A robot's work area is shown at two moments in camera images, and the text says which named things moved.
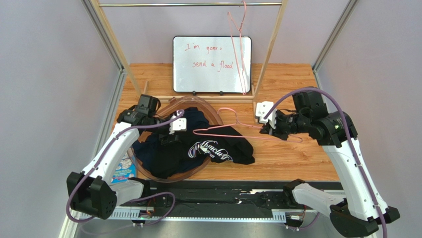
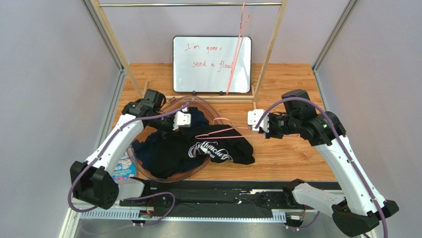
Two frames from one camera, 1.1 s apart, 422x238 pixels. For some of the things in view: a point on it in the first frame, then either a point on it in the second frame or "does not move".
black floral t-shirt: (189, 148) does not move
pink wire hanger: (299, 141) → (232, 126)
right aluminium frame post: (332, 38) does not move
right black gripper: (272, 129) does not move
